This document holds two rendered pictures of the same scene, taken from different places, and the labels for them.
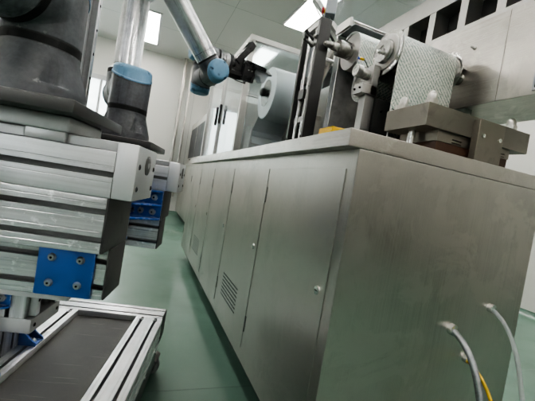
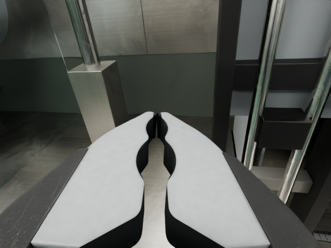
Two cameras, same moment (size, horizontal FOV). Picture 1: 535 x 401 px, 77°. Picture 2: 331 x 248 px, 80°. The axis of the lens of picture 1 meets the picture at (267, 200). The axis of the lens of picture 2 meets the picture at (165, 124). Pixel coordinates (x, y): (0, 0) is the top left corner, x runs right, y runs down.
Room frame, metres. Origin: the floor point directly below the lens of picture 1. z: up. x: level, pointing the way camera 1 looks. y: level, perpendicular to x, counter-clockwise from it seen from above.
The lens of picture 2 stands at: (1.42, 0.16, 1.30)
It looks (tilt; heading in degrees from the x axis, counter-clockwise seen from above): 32 degrees down; 305
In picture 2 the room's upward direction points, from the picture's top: 5 degrees counter-clockwise
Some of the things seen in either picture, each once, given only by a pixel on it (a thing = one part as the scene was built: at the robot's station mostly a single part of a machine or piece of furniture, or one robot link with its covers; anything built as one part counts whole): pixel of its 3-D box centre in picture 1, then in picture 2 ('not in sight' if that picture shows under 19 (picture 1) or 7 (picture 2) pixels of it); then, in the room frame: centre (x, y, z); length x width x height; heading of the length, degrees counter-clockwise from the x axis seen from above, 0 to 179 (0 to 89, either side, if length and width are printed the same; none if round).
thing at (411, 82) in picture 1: (421, 99); not in sight; (1.12, -0.44, 1.11); 0.23 x 0.01 x 0.18; 111
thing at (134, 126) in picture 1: (125, 123); not in sight; (1.06, 0.48, 0.87); 0.15 x 0.15 x 0.10
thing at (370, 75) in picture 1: (361, 110); not in sight; (1.15, -0.26, 1.05); 0.06 x 0.05 x 0.31; 111
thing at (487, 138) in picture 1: (487, 142); not in sight; (0.94, -0.57, 0.96); 0.10 x 0.03 x 0.11; 111
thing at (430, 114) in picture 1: (456, 132); not in sight; (1.02, -0.53, 1.00); 0.40 x 0.16 x 0.06; 111
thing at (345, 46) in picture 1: (343, 49); not in sight; (1.35, -0.20, 1.33); 0.06 x 0.06 x 0.06; 21
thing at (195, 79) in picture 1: (202, 79); not in sight; (1.30, 0.32, 1.12); 0.11 x 0.08 x 0.11; 33
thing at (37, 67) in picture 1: (38, 72); not in sight; (0.57, 0.41, 0.87); 0.15 x 0.15 x 0.10
